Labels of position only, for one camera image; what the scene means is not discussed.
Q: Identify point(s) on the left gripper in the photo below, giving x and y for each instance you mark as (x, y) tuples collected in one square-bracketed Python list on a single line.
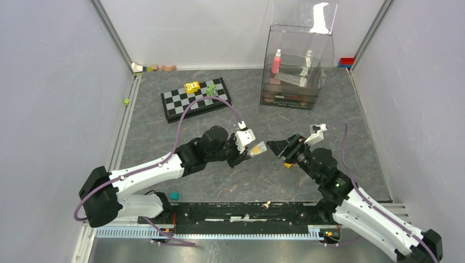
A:
[(238, 158)]

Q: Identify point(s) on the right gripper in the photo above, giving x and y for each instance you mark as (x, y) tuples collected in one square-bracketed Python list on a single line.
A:
[(295, 143)]

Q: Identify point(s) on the white cream tube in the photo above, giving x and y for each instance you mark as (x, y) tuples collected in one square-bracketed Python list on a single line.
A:
[(257, 149)]

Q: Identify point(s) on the pink bottle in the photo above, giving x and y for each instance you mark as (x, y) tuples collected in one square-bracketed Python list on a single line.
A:
[(276, 62)]

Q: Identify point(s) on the clear acrylic makeup organizer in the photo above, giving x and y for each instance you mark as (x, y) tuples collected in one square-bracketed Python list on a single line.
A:
[(303, 30)]

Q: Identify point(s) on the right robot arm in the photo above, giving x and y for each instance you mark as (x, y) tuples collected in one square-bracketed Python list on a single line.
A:
[(347, 204)]

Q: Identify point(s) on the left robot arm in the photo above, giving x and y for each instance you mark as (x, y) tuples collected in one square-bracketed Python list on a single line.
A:
[(108, 195)]

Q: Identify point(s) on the white chess pawn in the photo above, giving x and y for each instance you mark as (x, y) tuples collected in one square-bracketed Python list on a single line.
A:
[(266, 205)]

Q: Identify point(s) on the green toy block on chessboard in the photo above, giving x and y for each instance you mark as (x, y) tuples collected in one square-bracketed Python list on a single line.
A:
[(211, 90)]

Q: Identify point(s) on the teal cube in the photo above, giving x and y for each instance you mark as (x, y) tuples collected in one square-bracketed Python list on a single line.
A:
[(174, 196)]

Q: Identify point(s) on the yellow toy block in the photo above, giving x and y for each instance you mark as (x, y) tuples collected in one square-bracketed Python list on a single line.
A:
[(192, 87)]

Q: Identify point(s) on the red blue bricks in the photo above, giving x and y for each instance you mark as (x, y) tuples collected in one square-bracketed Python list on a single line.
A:
[(346, 62)]

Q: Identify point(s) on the wooden blocks in corner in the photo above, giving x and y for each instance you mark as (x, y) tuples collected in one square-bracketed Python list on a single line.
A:
[(154, 67)]

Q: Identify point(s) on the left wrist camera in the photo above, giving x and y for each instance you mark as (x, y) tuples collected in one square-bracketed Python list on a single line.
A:
[(244, 136)]

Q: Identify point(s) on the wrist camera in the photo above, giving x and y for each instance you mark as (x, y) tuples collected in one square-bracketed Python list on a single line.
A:
[(316, 134), (244, 136)]

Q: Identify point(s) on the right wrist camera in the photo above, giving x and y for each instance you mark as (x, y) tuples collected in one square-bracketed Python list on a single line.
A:
[(316, 134)]

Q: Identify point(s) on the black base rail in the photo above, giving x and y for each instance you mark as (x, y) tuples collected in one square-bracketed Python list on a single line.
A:
[(243, 218)]

